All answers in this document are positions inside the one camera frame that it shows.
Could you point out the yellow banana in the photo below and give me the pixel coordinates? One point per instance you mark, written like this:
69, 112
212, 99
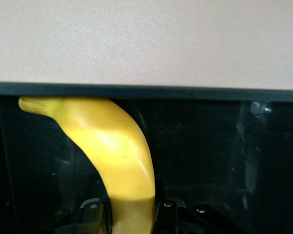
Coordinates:
117, 156

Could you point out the black plastic box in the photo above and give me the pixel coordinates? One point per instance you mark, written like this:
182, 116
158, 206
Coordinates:
210, 151

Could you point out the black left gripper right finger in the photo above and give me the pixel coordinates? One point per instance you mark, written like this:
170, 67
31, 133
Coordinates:
166, 214

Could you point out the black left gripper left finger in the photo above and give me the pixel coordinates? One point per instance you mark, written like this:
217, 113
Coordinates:
92, 217

